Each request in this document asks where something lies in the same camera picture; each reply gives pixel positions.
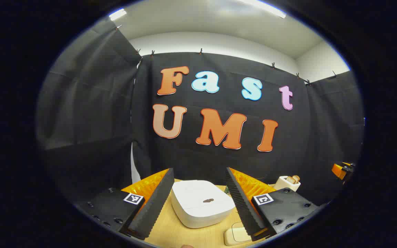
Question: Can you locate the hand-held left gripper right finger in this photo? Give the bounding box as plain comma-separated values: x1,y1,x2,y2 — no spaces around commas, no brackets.
225,167,325,242

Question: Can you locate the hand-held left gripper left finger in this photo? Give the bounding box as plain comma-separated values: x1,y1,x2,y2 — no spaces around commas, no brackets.
74,168,175,240

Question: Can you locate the white rice cooker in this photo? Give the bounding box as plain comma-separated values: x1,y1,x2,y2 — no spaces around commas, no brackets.
171,179,236,229

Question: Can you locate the white toaster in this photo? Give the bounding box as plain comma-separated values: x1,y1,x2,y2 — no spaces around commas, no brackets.
274,176,302,192

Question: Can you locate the ceiling light strip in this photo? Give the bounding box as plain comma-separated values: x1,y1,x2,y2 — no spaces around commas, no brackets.
109,8,127,21

